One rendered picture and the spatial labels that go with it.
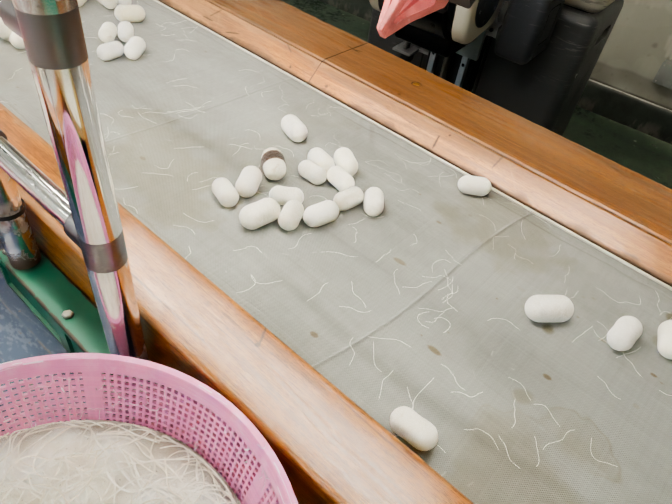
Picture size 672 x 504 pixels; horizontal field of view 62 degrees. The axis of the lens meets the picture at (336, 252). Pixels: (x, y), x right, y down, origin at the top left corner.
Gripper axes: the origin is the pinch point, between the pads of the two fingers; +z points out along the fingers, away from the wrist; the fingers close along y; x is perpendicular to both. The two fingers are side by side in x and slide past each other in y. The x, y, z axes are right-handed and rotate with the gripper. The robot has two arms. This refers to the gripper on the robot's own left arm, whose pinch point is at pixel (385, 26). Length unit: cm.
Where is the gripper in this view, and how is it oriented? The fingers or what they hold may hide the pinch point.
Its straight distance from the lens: 57.5
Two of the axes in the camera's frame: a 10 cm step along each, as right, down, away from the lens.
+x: 3.3, 2.6, 9.1
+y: 7.5, 5.1, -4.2
